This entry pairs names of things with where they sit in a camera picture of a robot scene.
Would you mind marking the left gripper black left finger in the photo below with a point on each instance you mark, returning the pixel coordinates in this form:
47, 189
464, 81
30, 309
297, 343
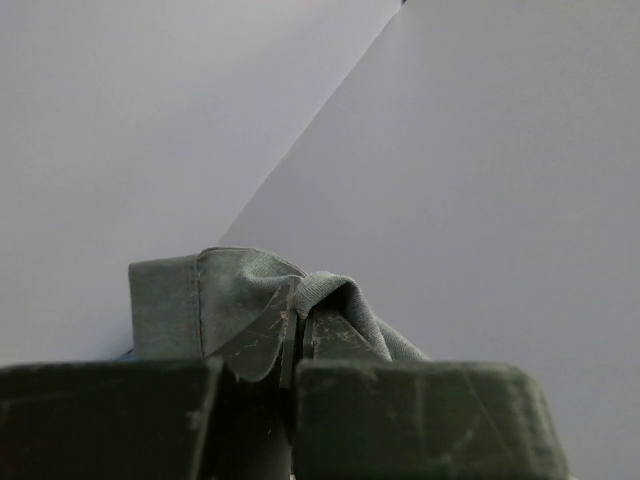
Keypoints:
213, 418

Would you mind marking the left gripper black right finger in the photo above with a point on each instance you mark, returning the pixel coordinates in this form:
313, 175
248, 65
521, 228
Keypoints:
359, 416

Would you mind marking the grey long sleeve shirt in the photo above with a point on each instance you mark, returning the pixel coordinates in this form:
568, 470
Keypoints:
190, 306

